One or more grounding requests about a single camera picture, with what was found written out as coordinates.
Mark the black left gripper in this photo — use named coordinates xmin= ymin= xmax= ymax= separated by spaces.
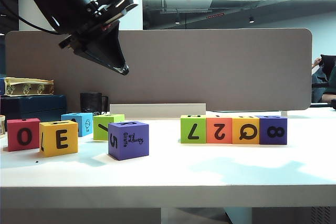
xmin=58 ymin=1 xmax=132 ymax=76

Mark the blue foam block letter A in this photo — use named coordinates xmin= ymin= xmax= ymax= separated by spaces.
xmin=60 ymin=112 xmax=94 ymax=137

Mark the green seven block animal print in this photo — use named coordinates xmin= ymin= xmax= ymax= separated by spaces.
xmin=93 ymin=113 xmax=125 ymax=141

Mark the purple foam block number five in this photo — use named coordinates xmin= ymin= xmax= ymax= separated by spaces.
xmin=108 ymin=121 xmax=150 ymax=161

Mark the yellow foam block letter E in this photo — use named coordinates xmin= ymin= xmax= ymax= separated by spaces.
xmin=39 ymin=120 xmax=79 ymax=158

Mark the green foam block number seven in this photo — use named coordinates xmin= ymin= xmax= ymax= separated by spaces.
xmin=180 ymin=114 xmax=207 ymax=144

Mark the orange foam block number two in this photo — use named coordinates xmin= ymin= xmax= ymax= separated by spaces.
xmin=206 ymin=115 xmax=234 ymax=144

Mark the yellow foam block letter Q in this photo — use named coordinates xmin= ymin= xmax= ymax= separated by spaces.
xmin=232 ymin=115 xmax=261 ymax=145

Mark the purple foam block number eight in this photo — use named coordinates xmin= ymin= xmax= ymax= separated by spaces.
xmin=257 ymin=115 xmax=288 ymax=145

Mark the red foam block letter O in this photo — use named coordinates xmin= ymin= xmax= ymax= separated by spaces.
xmin=6 ymin=118 xmax=41 ymax=152

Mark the black mug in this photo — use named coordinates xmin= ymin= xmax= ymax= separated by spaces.
xmin=80 ymin=92 xmax=109 ymax=114

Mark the gold patterned box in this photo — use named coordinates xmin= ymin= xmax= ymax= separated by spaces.
xmin=4 ymin=77 xmax=55 ymax=97

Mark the dark blue box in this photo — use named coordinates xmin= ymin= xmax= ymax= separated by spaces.
xmin=0 ymin=94 xmax=68 ymax=130

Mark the brown fabric desk divider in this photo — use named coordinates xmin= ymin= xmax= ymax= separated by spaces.
xmin=5 ymin=28 xmax=313 ymax=112

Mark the black chair headrest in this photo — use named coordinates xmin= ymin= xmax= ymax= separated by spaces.
xmin=320 ymin=54 xmax=336 ymax=78

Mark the seated person in dark clothes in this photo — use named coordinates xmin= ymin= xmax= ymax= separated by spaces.
xmin=311 ymin=57 xmax=336 ymax=104

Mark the white table leg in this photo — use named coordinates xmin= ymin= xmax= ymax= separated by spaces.
xmin=225 ymin=207 xmax=254 ymax=224

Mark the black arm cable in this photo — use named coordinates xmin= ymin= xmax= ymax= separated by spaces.
xmin=0 ymin=0 xmax=65 ymax=36

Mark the white cable tray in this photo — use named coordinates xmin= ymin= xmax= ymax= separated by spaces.
xmin=109 ymin=103 xmax=207 ymax=120

